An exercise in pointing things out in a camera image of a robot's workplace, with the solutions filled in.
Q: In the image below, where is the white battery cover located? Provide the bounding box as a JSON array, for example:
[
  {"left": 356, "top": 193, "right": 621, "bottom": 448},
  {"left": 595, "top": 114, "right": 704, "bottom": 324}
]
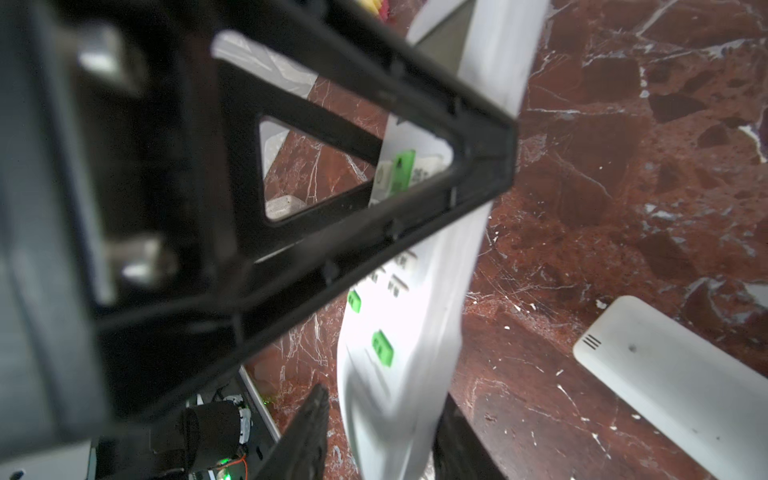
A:
[{"left": 265, "top": 195, "right": 307, "bottom": 222}]

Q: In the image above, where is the white remote control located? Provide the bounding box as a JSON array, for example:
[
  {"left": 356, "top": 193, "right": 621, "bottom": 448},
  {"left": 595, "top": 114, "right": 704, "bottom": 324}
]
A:
[
  {"left": 337, "top": 0, "right": 548, "bottom": 479},
  {"left": 573, "top": 296, "right": 767, "bottom": 479}
]

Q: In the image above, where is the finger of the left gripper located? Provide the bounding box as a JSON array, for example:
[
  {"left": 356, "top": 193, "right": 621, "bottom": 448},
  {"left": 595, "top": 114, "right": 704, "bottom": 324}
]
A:
[{"left": 92, "top": 1, "right": 517, "bottom": 420}]

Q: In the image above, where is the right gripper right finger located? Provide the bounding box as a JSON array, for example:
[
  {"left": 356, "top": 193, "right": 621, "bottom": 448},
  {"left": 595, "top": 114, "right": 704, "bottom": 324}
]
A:
[{"left": 433, "top": 395, "right": 506, "bottom": 480}]

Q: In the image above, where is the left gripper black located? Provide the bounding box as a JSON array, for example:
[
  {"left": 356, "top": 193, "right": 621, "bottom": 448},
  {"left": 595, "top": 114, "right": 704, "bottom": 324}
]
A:
[{"left": 1, "top": 1, "right": 223, "bottom": 459}]

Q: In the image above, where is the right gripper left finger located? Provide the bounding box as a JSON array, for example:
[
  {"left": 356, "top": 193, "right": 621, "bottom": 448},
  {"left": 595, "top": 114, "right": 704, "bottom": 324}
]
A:
[{"left": 254, "top": 384, "right": 330, "bottom": 480}]

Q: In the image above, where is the yellow smiley sponge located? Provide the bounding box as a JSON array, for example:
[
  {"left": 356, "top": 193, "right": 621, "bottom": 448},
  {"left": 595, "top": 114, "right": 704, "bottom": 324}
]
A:
[{"left": 358, "top": 0, "right": 389, "bottom": 20}]

